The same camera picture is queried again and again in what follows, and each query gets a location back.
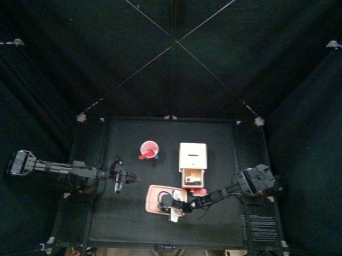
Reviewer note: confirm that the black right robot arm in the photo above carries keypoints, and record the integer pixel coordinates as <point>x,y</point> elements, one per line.
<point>242,185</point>

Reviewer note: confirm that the toy sushi piece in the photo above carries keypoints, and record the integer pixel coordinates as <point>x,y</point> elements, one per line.
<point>190,179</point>

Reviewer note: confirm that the pink square tray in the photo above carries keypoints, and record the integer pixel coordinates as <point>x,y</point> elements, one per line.
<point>154,200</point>

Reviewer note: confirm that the white toy drawer cabinet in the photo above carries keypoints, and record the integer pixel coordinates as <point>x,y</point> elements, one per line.
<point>193,155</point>

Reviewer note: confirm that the white printed label sticker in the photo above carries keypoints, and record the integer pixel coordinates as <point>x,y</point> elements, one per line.
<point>261,226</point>

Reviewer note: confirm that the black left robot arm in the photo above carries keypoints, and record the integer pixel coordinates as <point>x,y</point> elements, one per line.
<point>58,167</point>

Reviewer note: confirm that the white flat toy piece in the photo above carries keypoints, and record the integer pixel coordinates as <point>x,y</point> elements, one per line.
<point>174,217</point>

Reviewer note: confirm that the grey frame corner bracket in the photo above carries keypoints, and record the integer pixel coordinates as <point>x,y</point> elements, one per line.
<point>16,42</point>
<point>170,117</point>
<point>80,117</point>
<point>333,44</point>
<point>259,121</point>

